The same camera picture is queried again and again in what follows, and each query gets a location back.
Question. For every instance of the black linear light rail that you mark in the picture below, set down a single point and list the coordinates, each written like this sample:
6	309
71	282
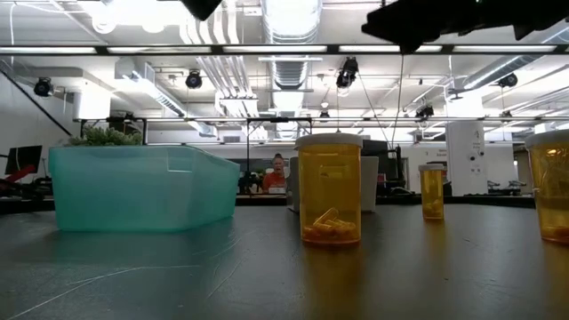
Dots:
266	49
200	119

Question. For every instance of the green artificial succulent plant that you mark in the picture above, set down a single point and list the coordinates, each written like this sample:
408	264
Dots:
104	137

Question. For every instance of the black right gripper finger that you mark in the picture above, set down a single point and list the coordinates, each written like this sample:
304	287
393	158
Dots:
395	24

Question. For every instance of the person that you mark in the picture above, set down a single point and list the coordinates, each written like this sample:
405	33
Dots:
274	180

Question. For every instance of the large amber pill bottle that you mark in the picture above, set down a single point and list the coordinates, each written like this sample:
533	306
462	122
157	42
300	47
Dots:
551	186
329	191

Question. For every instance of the round silver ventilation duct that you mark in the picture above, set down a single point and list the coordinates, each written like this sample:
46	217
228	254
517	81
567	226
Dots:
493	71
291	22

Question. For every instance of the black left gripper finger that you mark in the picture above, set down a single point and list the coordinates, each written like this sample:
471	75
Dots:
202	9

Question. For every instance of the teal translucent plastic bin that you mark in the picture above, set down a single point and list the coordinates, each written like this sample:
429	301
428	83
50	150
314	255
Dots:
133	191

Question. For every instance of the white plastic bin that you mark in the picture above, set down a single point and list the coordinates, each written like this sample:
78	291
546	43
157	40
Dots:
370	186

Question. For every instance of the black ceiling-mounted camera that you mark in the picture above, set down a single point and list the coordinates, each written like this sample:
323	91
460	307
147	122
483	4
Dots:
347	73
194	80
507	80
43	87
424	111

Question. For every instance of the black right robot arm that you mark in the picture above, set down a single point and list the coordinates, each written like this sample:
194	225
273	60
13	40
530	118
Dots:
547	13

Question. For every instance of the black monitor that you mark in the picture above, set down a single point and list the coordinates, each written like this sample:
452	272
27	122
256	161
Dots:
24	159
375	147

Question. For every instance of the white rectangular air duct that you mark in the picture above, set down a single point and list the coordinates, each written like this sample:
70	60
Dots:
146	89

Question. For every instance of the small amber pill bottle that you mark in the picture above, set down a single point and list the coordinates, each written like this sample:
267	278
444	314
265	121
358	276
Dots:
431	195

